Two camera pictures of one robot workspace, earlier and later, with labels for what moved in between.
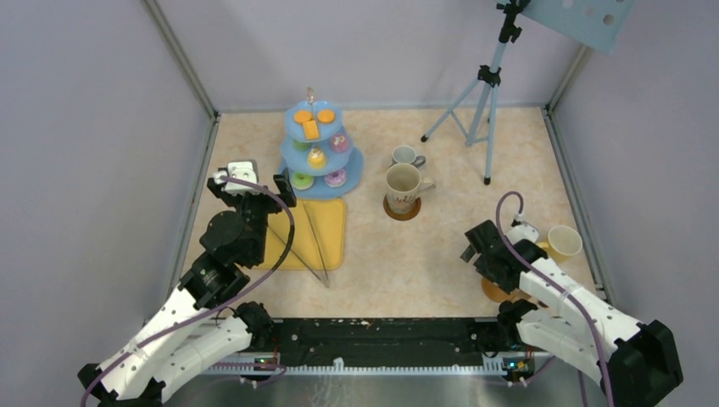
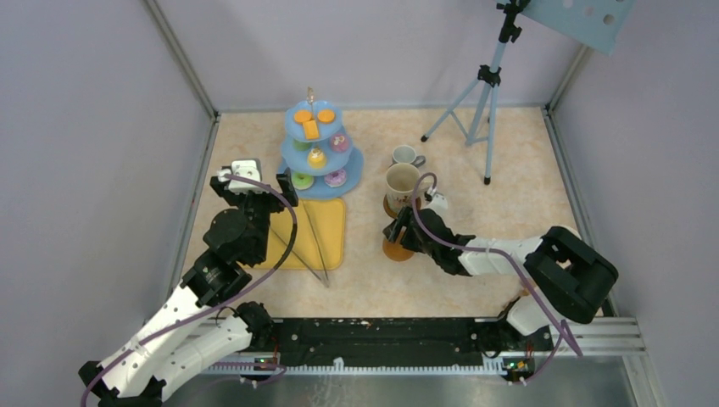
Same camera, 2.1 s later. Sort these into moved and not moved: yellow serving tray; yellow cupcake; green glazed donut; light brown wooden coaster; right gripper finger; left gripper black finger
Moved: right gripper finger; light brown wooden coaster
Not moved: green glazed donut; yellow serving tray; yellow cupcake; left gripper black finger
